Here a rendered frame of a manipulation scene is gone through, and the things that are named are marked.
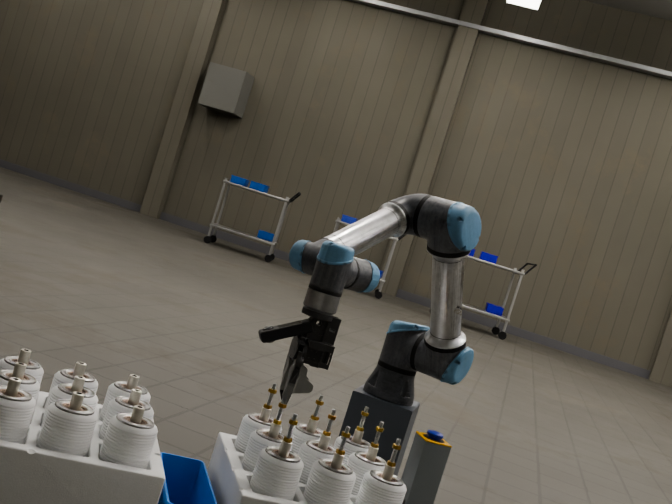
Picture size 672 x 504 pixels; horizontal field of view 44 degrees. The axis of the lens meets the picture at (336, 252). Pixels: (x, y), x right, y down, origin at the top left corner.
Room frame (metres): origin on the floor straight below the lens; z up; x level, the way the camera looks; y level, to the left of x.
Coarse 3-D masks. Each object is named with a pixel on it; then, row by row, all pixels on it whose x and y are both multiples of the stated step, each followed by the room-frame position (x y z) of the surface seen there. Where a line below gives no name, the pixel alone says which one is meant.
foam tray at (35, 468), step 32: (32, 416) 1.67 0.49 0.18; (0, 448) 1.47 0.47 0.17; (32, 448) 1.50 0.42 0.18; (96, 448) 1.60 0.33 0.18; (0, 480) 1.47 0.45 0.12; (32, 480) 1.49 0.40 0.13; (64, 480) 1.50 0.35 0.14; (96, 480) 1.52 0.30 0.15; (128, 480) 1.54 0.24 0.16; (160, 480) 1.55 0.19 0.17
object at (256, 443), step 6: (252, 432) 1.80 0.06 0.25; (252, 438) 1.78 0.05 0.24; (258, 438) 1.77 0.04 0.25; (252, 444) 1.77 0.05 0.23; (258, 444) 1.76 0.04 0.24; (264, 444) 1.76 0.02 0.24; (270, 444) 1.76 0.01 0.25; (276, 444) 1.76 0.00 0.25; (246, 450) 1.79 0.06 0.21; (252, 450) 1.77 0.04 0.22; (258, 450) 1.76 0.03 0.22; (246, 456) 1.78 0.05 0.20; (252, 456) 1.76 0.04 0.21; (246, 462) 1.77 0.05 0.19; (252, 462) 1.76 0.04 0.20; (246, 468) 1.77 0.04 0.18; (252, 468) 1.76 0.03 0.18
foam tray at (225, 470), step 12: (216, 444) 1.95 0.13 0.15; (228, 444) 1.89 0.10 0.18; (216, 456) 1.91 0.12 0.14; (228, 456) 1.81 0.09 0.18; (240, 456) 1.84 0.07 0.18; (216, 468) 1.88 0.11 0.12; (228, 468) 1.77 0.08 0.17; (240, 468) 1.75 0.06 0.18; (216, 480) 1.84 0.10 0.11; (228, 480) 1.73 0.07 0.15; (240, 480) 1.67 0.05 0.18; (216, 492) 1.81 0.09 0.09; (228, 492) 1.70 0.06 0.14; (240, 492) 1.61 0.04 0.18; (252, 492) 1.62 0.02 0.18; (300, 492) 1.71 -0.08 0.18
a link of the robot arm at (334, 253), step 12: (324, 252) 1.78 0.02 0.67; (336, 252) 1.77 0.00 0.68; (348, 252) 1.78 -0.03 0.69; (324, 264) 1.77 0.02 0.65; (336, 264) 1.77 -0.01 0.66; (348, 264) 1.79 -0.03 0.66; (312, 276) 1.79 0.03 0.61; (324, 276) 1.77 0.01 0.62; (336, 276) 1.77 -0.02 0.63; (348, 276) 1.80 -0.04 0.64; (312, 288) 1.78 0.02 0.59; (324, 288) 1.77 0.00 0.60; (336, 288) 1.78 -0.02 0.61
